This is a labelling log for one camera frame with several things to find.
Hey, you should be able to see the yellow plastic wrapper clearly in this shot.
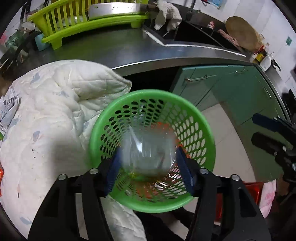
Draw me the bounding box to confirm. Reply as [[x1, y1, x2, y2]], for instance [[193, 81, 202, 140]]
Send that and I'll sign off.
[[121, 125, 178, 177]]

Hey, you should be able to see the orange snack packet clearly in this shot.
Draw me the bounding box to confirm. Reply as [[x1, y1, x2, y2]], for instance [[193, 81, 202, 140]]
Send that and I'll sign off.
[[0, 164, 4, 197]]

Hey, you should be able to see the green perforated trash basket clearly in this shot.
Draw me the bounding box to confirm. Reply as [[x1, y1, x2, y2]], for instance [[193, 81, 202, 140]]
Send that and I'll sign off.
[[89, 89, 216, 213]]

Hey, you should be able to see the pink plastic bag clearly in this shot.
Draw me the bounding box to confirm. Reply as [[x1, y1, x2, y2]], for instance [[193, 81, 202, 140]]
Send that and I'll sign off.
[[258, 180, 277, 218]]

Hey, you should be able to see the green cabinet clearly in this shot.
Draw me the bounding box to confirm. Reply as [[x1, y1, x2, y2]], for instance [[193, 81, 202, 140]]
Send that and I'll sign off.
[[173, 65, 285, 182]]

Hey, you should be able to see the white quilted cloth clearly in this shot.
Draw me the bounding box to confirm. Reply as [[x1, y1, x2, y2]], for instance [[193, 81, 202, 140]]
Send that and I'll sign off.
[[1, 60, 146, 240]]

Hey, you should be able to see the round wooden cutting board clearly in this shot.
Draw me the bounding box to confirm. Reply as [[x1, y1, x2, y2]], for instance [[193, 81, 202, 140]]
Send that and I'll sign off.
[[225, 16, 261, 52]]

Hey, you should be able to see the white milk carton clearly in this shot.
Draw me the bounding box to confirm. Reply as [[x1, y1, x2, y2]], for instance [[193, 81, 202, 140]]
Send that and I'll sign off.
[[0, 123, 6, 141]]

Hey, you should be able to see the crumpled white paper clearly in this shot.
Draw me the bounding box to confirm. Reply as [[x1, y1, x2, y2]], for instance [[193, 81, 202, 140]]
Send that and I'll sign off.
[[1, 86, 20, 128]]

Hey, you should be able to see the steel sink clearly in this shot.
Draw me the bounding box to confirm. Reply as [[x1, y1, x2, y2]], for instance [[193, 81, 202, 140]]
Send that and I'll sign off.
[[142, 5, 247, 57]]

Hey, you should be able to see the white dish rag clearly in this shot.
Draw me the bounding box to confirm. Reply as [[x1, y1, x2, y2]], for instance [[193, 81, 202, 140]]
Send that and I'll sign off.
[[154, 1, 182, 32]]

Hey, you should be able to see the steel tray in rack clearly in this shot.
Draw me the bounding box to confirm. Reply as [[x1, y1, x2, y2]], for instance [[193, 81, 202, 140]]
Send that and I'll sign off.
[[88, 2, 140, 20]]

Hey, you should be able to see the green dish rack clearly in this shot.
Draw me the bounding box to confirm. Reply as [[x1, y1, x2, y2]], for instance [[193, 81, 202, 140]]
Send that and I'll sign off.
[[28, 1, 148, 50]]

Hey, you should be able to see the green utensil holder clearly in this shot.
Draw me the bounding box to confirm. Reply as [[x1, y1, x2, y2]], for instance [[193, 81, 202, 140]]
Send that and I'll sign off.
[[5, 30, 25, 51]]

